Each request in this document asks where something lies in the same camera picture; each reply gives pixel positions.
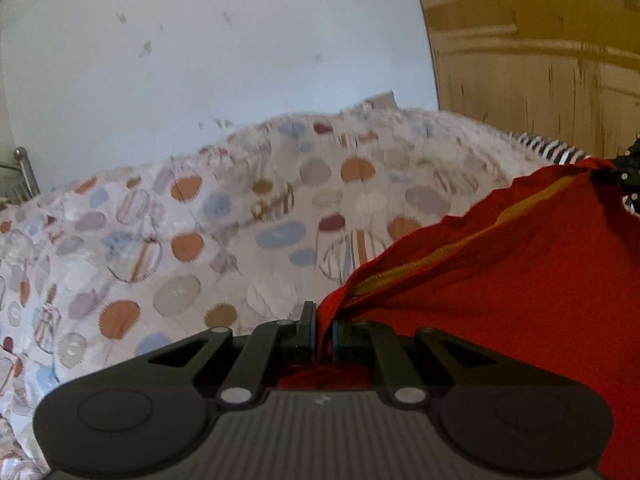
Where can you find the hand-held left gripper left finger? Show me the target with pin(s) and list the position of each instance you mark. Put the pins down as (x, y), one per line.
(307, 330)

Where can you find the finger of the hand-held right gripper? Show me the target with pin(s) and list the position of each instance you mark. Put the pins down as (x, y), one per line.
(622, 174)

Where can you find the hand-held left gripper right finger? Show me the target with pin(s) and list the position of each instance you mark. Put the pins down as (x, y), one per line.
(345, 342)

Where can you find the red long-sleeved top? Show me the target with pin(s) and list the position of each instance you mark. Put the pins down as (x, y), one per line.
(500, 310)

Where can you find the striped bed sheet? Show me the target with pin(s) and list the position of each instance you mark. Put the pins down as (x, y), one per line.
(550, 149)

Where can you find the patterned duvet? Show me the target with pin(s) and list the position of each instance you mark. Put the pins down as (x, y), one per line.
(200, 240)

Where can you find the wooden board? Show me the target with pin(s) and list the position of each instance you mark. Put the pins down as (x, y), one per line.
(525, 60)

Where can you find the metal headboard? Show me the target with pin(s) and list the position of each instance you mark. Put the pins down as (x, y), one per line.
(22, 170)

